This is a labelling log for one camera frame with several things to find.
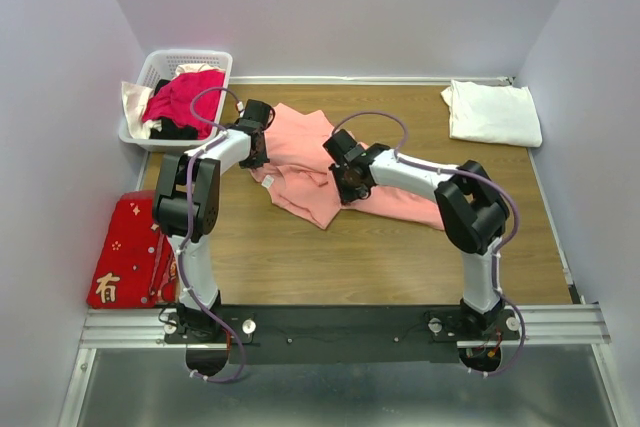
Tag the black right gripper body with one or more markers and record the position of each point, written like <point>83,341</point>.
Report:
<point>346,188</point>

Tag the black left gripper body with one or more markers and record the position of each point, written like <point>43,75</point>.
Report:
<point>258,159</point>

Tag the salmon pink t shirt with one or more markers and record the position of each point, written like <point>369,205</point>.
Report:
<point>298,179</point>

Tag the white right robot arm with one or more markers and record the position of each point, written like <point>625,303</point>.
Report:
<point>470,205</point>

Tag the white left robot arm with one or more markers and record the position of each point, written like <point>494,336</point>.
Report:
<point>186,207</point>

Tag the magenta t shirt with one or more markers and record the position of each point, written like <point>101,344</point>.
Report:
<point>196,83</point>

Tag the black garment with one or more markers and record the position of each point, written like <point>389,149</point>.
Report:
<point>169,107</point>

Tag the white plastic laundry basket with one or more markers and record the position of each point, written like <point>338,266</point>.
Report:
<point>161,64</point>

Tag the cream white garment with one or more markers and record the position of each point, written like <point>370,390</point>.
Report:
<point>135,98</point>

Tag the folded white t shirt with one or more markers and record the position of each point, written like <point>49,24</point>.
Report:
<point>492,114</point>

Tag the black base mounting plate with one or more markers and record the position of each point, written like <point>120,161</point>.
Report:
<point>332,334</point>

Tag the red printed cloth bag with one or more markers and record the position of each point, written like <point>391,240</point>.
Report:
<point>136,268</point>

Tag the aluminium frame rail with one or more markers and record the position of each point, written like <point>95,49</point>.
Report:
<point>126,375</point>

